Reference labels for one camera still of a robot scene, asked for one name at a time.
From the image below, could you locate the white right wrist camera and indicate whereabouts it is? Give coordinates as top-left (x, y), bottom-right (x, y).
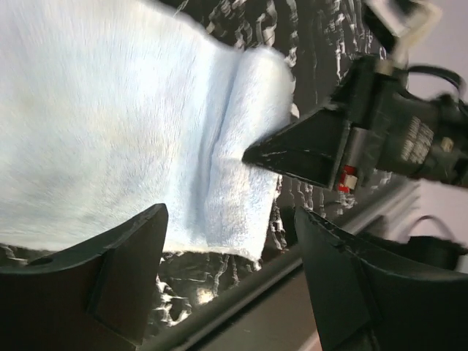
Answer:
top-left (363, 0), bottom-right (442, 52)

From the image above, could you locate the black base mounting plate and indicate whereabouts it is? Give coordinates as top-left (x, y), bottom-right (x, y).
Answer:
top-left (143, 173), bottom-right (418, 350)

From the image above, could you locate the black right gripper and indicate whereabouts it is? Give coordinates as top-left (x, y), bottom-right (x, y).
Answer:
top-left (242, 55), bottom-right (467, 190)

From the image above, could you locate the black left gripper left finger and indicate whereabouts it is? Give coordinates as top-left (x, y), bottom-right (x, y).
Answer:
top-left (1, 204), bottom-right (168, 350)

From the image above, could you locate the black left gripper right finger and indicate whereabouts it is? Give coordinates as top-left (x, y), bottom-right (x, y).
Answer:
top-left (295, 208), bottom-right (467, 350)

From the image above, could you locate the light blue towel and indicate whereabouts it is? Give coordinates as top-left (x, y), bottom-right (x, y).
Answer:
top-left (1, 1), bottom-right (293, 261)

